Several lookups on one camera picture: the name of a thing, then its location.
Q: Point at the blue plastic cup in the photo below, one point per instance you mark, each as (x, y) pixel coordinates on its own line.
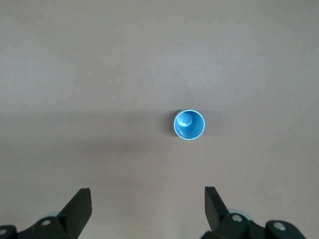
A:
(195, 125)

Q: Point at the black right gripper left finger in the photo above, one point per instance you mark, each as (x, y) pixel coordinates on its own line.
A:
(72, 219)

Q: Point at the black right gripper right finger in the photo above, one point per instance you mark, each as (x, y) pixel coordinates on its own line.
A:
(216, 214)

